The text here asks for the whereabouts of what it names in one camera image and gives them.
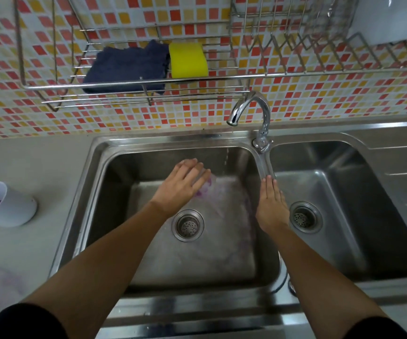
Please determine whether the person's left hand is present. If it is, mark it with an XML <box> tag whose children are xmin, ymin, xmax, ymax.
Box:
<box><xmin>150</xmin><ymin>158</ymin><xmax>213</xmax><ymax>220</ymax></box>

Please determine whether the person's right hand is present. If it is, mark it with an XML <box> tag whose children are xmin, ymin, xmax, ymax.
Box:
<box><xmin>255</xmin><ymin>174</ymin><xmax>291</xmax><ymax>235</ymax></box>

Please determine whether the person's left forearm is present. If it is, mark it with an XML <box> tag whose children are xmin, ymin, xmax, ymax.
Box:
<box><xmin>21</xmin><ymin>202</ymin><xmax>176</xmax><ymax>339</ymax></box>

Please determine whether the person's right forearm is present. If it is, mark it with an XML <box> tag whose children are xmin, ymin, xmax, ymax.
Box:
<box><xmin>264</xmin><ymin>222</ymin><xmax>391</xmax><ymax>339</ymax></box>

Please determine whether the round metal drain strainer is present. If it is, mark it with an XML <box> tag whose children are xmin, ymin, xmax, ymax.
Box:
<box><xmin>288</xmin><ymin>201</ymin><xmax>324</xmax><ymax>234</ymax></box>
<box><xmin>171</xmin><ymin>209</ymin><xmax>205</xmax><ymax>243</ymax></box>

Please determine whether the stainless steel double sink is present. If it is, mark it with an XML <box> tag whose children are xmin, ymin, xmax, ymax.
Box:
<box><xmin>48</xmin><ymin>118</ymin><xmax>407</xmax><ymax>339</ymax></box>

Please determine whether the chrome curved faucet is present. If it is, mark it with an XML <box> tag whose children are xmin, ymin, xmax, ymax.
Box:
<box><xmin>226</xmin><ymin>91</ymin><xmax>275</xmax><ymax>154</ymax></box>

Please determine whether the yellow sponge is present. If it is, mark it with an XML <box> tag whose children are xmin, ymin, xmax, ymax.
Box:
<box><xmin>168</xmin><ymin>42</ymin><xmax>209</xmax><ymax>79</ymax></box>

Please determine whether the dark blue cloth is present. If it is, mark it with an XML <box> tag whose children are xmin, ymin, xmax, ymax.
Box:
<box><xmin>82</xmin><ymin>40</ymin><xmax>171</xmax><ymax>95</ymax></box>

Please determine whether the black right sleeve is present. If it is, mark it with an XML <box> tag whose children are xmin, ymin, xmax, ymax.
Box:
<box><xmin>343</xmin><ymin>316</ymin><xmax>407</xmax><ymax>339</ymax></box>

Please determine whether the black sleeve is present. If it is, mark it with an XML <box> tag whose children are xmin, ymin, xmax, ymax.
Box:
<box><xmin>343</xmin><ymin>316</ymin><xmax>407</xmax><ymax>339</ymax></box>
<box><xmin>0</xmin><ymin>303</ymin><xmax>69</xmax><ymax>339</ymax></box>

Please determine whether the white plastic cup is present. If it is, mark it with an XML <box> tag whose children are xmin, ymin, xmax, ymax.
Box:
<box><xmin>0</xmin><ymin>181</ymin><xmax>38</xmax><ymax>228</ymax></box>

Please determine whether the black left sleeve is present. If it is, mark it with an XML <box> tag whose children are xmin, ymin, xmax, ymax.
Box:
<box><xmin>0</xmin><ymin>303</ymin><xmax>69</xmax><ymax>339</ymax></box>

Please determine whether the wire dish drying rack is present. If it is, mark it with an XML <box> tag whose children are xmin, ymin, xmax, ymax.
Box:
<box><xmin>226</xmin><ymin>0</ymin><xmax>407</xmax><ymax>79</ymax></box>

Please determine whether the wire wall rack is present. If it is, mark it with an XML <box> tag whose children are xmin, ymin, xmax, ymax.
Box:
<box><xmin>12</xmin><ymin>0</ymin><xmax>252</xmax><ymax>113</ymax></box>

